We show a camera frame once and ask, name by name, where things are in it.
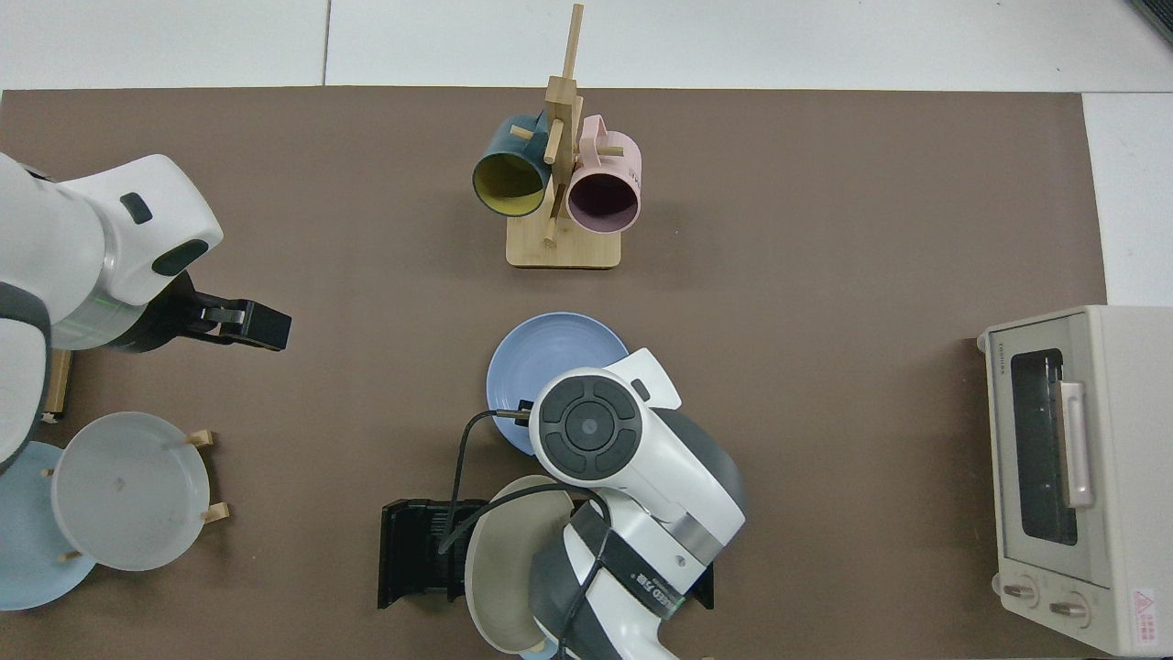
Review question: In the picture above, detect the beige plate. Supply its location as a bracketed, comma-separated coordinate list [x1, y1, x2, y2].
[464, 474, 580, 655]

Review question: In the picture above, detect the black dish rack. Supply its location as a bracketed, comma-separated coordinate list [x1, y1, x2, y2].
[377, 498, 715, 611]

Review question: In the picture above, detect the wooden plate rack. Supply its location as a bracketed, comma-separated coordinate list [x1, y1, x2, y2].
[40, 428, 231, 563]

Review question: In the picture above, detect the grey plate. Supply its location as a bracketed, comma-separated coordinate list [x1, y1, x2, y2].
[49, 411, 213, 573]

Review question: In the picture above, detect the light blue plate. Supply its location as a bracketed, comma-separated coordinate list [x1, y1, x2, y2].
[0, 439, 99, 612]

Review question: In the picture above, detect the wooden cup stand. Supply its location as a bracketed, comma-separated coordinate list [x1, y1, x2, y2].
[505, 4, 625, 270]

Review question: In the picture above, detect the dark teal cup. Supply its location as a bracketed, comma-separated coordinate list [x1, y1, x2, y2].
[471, 112, 553, 219]

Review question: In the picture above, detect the pink cup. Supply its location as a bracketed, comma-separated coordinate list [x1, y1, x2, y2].
[565, 114, 643, 234]

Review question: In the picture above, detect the brown table cloth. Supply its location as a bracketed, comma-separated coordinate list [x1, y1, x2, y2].
[0, 86, 1112, 660]

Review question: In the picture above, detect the pale toaster oven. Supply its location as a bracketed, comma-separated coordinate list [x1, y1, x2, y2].
[975, 304, 1173, 658]

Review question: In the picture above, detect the dark stand base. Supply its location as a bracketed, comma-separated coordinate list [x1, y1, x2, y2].
[1130, 0, 1173, 49]

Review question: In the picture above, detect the wire basket with wooden floor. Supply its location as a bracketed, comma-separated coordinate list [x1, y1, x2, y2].
[40, 348, 73, 424]

